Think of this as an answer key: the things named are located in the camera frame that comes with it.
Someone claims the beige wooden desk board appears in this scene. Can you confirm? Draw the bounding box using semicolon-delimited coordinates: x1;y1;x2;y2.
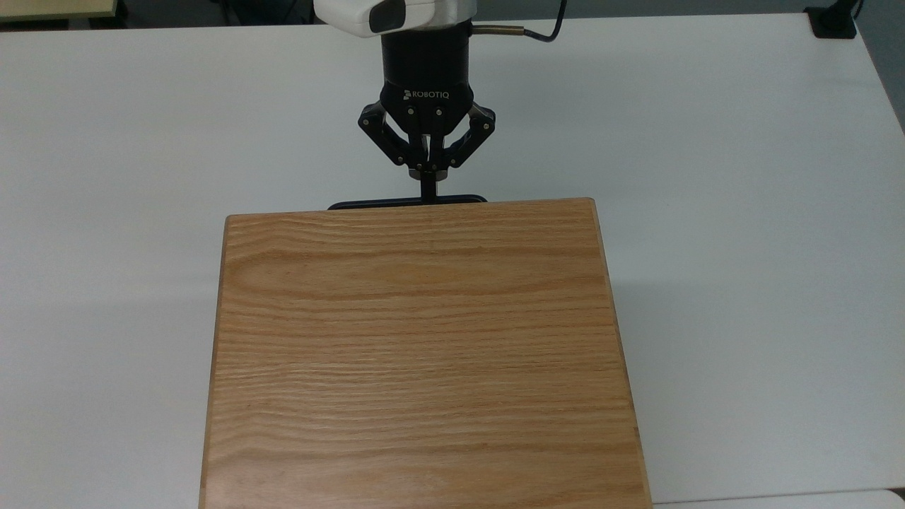
0;0;119;22

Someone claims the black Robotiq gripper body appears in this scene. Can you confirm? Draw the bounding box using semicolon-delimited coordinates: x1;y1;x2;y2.
380;23;474;138

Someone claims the black table clamp base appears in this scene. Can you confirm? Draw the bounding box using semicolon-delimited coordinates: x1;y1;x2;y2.
805;0;865;40

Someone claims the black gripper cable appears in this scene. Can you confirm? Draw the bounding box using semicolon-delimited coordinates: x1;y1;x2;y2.
472;0;568;43

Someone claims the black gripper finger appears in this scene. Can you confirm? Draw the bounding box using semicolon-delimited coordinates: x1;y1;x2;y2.
429;103;496;202
357;103;431;202

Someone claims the oak wooden drawer cabinet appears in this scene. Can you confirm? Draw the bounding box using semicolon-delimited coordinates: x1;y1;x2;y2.
198;198;655;509

